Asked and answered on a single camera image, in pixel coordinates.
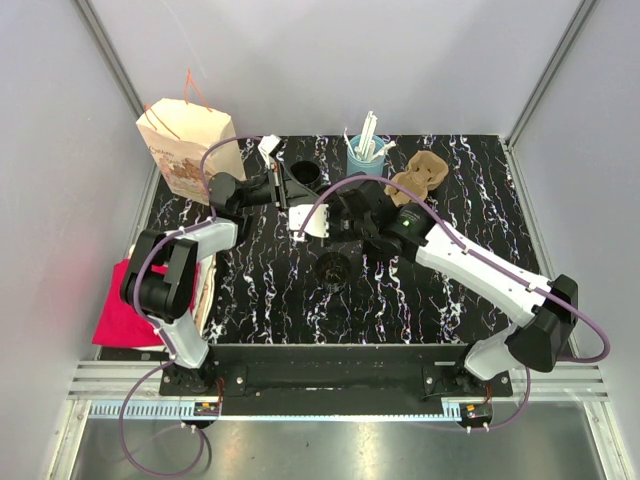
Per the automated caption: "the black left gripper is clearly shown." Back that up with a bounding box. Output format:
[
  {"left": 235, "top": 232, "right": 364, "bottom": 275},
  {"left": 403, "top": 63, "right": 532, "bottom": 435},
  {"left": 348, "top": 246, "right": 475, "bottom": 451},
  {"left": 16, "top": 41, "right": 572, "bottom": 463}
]
[{"left": 236, "top": 162, "right": 325, "bottom": 214}]

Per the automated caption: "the printed paper takeout bag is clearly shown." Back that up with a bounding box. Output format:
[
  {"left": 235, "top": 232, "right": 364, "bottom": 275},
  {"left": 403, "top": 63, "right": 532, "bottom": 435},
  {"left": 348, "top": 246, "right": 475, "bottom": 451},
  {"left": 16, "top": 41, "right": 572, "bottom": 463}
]
[{"left": 136, "top": 74, "right": 246, "bottom": 205}]

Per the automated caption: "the left aluminium frame post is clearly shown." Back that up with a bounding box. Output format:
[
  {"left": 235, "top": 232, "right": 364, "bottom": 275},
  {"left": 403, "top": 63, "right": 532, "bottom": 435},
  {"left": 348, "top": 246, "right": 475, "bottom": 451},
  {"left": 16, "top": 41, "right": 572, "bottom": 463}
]
[{"left": 71, "top": 0, "right": 143, "bottom": 117}]

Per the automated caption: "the brown pulp cup carrier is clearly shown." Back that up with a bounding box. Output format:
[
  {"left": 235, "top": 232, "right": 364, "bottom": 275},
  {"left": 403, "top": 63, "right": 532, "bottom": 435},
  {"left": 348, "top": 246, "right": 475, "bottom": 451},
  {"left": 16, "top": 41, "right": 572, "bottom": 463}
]
[{"left": 392, "top": 151, "right": 449, "bottom": 201}]

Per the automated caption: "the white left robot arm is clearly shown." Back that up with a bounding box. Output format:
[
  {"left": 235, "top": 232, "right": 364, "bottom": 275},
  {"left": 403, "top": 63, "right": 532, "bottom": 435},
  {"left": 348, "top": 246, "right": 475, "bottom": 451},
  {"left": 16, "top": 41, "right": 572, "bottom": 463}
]
[{"left": 120, "top": 160, "right": 329, "bottom": 396}]

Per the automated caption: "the stack of black cups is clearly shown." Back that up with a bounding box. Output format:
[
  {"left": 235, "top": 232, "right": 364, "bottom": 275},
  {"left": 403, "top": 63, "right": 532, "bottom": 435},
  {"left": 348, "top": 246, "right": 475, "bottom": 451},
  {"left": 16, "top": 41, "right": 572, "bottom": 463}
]
[{"left": 290, "top": 161, "right": 322, "bottom": 191}]

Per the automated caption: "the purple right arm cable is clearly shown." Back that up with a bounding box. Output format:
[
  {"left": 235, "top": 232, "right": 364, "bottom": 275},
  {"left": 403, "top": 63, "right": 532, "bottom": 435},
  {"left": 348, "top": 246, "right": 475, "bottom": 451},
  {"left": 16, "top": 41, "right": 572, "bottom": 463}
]
[{"left": 294, "top": 172, "right": 612, "bottom": 432}]

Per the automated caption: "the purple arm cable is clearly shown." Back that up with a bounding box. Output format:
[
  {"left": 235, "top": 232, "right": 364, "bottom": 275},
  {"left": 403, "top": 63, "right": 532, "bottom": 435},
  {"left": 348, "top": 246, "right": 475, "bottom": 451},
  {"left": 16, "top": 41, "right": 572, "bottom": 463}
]
[
  {"left": 294, "top": 172, "right": 612, "bottom": 432},
  {"left": 118, "top": 134, "right": 266, "bottom": 475}
]

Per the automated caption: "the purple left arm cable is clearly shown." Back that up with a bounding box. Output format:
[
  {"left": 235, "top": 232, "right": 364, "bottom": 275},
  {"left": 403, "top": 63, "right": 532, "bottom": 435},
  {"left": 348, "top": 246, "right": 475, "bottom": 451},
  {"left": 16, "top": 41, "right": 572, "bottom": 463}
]
[{"left": 118, "top": 134, "right": 266, "bottom": 475}]

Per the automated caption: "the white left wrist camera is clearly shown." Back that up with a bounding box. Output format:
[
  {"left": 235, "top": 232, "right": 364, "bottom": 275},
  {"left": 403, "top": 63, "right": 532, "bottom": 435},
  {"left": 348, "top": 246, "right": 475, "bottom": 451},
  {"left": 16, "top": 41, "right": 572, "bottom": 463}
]
[{"left": 258, "top": 135, "right": 282, "bottom": 170}]

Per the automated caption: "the pink folded cloth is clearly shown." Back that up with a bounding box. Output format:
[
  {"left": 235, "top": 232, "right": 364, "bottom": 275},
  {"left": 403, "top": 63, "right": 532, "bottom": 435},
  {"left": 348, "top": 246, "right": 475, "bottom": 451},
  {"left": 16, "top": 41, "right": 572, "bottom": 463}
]
[{"left": 90, "top": 259, "right": 201, "bottom": 349}]

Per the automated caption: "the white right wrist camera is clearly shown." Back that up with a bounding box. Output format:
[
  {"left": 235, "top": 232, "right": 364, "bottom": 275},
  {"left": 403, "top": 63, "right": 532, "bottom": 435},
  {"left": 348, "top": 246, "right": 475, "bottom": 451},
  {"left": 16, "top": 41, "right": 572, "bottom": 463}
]
[{"left": 287, "top": 204, "right": 329, "bottom": 242}]

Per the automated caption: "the black paper coffee cup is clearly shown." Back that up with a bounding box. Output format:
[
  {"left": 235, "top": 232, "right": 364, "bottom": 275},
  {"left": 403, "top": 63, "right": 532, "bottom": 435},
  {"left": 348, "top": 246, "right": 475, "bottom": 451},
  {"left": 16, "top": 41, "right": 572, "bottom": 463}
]
[{"left": 314, "top": 252, "right": 351, "bottom": 293}]

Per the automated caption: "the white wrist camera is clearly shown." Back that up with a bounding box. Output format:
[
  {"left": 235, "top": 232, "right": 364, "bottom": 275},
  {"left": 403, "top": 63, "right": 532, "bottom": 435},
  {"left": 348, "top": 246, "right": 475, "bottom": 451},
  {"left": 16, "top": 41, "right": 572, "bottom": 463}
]
[
  {"left": 287, "top": 204, "right": 329, "bottom": 242},
  {"left": 258, "top": 135, "right": 282, "bottom": 170}
]

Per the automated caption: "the light blue straw holder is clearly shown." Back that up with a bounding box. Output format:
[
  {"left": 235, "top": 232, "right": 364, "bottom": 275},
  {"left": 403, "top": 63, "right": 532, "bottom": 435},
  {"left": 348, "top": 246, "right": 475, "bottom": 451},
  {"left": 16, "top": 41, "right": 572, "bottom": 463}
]
[{"left": 346, "top": 133, "right": 386, "bottom": 179}]

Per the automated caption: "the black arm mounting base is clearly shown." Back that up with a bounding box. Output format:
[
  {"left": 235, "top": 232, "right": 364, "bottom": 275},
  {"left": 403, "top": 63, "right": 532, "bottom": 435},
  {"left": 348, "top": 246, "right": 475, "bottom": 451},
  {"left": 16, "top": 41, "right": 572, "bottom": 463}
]
[{"left": 159, "top": 345, "right": 513, "bottom": 419}]

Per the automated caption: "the right aluminium frame post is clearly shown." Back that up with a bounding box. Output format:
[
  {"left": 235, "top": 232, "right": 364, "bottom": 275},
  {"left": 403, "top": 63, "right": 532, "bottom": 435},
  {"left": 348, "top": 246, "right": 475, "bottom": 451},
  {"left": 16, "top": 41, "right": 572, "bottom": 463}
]
[{"left": 507, "top": 0, "right": 601, "bottom": 144}]

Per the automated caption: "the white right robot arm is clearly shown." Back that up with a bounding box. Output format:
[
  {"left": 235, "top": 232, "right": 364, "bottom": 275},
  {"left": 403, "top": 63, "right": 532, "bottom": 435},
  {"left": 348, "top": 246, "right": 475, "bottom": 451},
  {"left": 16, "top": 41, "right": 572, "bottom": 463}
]
[{"left": 316, "top": 174, "right": 579, "bottom": 397}]

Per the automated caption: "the aluminium frame post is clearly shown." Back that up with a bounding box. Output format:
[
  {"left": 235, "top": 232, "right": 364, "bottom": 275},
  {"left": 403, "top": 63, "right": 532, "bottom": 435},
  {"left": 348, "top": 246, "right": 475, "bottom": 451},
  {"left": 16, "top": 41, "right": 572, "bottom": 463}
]
[
  {"left": 71, "top": 0, "right": 143, "bottom": 117},
  {"left": 507, "top": 0, "right": 601, "bottom": 144}
]

